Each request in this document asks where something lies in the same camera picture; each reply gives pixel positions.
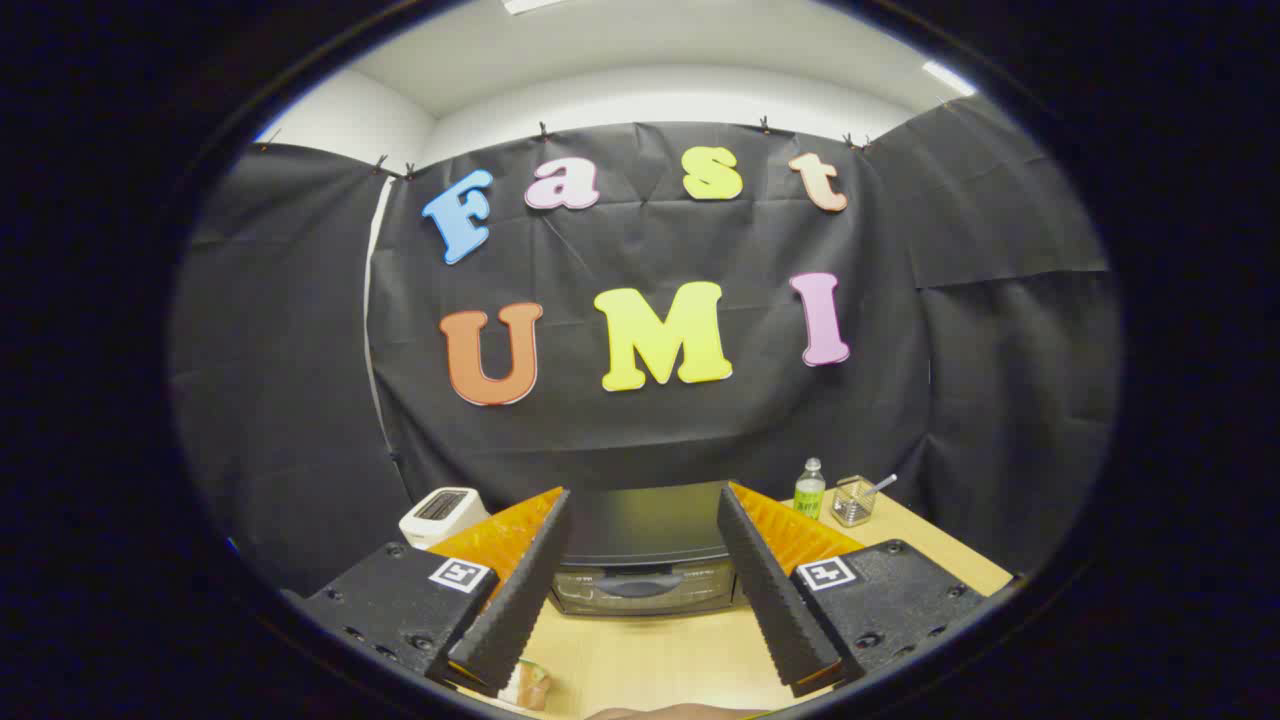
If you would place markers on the white bread toaster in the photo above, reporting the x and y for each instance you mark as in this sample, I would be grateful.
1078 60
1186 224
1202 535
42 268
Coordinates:
440 515

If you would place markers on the metal spoon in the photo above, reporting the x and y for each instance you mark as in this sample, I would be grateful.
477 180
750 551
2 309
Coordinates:
885 483

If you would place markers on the ceiling light panel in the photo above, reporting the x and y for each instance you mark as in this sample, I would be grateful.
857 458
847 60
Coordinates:
530 5

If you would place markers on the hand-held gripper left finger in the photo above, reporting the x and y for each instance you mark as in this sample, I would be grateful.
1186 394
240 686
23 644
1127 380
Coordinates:
520 600

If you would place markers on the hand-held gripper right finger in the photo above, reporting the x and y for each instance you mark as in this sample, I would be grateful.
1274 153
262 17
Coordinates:
770 600

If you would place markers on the lettuce sandwich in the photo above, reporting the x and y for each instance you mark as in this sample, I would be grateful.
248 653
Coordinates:
530 688

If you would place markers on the clear utensil holder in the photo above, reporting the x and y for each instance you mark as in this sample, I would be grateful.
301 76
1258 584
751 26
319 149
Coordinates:
853 505

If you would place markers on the black toaster oven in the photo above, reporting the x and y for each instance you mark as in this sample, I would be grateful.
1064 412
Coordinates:
640 590

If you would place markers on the green label plastic bottle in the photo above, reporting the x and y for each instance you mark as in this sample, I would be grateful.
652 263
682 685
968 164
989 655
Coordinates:
809 495

